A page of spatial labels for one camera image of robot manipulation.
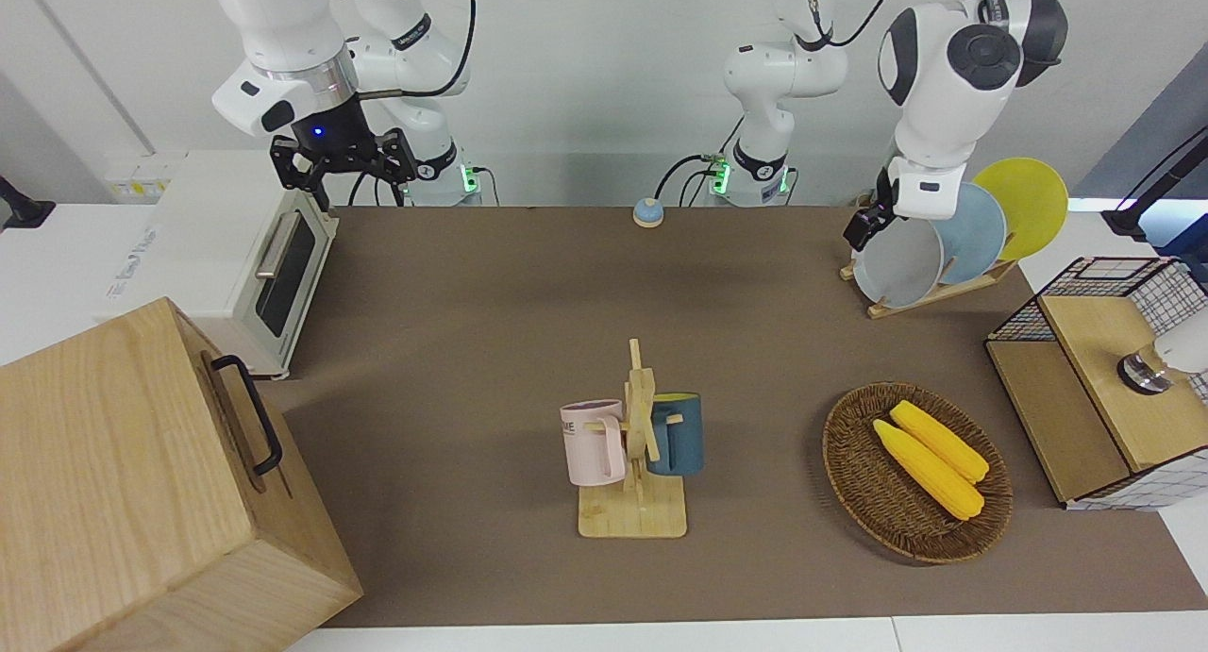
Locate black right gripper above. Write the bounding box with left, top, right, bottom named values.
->
left=270, top=91, right=419, bottom=212

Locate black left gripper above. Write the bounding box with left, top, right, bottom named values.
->
left=843, top=165, right=898, bottom=252

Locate gray plate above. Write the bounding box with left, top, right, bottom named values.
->
left=852, top=216, right=945, bottom=309

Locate wooden plate rack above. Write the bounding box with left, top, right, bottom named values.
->
left=840, top=194, right=1018, bottom=320

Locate light blue plate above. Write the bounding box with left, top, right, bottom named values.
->
left=930, top=182, right=1008, bottom=286

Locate yellow plate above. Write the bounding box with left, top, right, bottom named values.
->
left=972, top=158, right=1069, bottom=261

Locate wooden mug rack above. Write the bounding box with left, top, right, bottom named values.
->
left=578, top=339, right=688, bottom=540

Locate white toaster oven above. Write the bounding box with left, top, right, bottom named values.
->
left=94, top=150, right=339, bottom=379

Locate yellow corn cob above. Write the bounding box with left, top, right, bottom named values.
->
left=873, top=419, right=985, bottom=521
left=890, top=400, right=990, bottom=484

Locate brown table mat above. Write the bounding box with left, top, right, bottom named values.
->
left=255, top=206, right=1208, bottom=627

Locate brown wicker basket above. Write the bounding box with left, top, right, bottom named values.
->
left=823, top=381, right=1014, bottom=565

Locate teal mug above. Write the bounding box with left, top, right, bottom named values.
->
left=646, top=393, right=705, bottom=476

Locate pink mug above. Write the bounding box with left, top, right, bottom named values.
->
left=561, top=399, right=628, bottom=488

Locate wooden box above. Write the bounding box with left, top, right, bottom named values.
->
left=0, top=298, right=364, bottom=652

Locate oven door handle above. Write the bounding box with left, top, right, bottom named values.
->
left=255, top=210, right=301, bottom=280

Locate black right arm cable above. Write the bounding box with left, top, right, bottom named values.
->
left=354, top=0, right=476, bottom=98

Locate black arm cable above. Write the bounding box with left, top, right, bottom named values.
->
left=793, top=0, right=909, bottom=49
left=354, top=0, right=476, bottom=98

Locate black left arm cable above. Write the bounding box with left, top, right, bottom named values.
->
left=793, top=0, right=909, bottom=49

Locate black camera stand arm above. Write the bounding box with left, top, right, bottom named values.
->
left=0, top=174, right=56, bottom=233
left=1101, top=126, right=1208, bottom=240

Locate wire basket with wooden shelf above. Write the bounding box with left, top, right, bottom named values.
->
left=984, top=256, right=1208, bottom=511

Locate black box handle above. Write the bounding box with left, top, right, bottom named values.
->
left=210, top=355, right=284, bottom=476

